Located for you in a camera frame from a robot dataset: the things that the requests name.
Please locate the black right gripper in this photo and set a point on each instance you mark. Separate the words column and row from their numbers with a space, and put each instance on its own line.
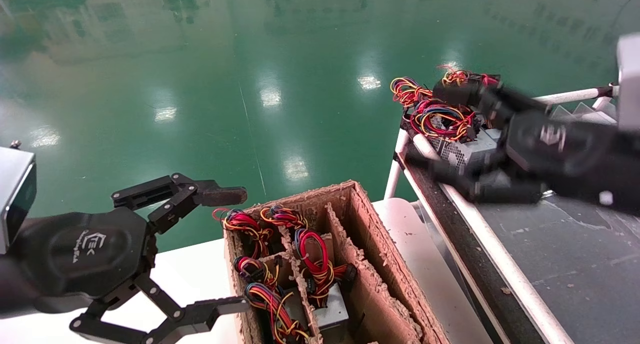
column 575, row 153

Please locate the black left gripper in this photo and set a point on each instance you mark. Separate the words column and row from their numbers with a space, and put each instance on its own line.
column 85, row 254

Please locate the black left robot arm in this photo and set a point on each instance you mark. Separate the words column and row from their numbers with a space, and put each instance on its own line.
column 11, row 290

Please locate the grey power supply with grille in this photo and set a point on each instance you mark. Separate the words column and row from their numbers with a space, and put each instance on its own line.
column 470, row 151

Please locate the white cart leg pipe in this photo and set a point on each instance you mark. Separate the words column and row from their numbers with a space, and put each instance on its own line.
column 392, row 176

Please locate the clear acrylic divider tray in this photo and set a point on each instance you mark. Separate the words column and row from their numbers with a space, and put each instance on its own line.
column 575, row 112

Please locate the black textured cart edge strip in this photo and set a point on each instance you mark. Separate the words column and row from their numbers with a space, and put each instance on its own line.
column 470, row 254

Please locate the brown cardboard divider box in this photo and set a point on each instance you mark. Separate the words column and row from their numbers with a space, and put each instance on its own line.
column 370, row 234

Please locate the black pipe joint clamp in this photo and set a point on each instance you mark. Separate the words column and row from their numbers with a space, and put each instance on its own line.
column 612, row 89

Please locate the long white cart pipe rail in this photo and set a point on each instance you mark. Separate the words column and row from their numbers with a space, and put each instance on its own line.
column 500, row 264

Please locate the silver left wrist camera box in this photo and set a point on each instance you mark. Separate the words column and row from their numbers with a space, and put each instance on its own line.
column 12, row 194

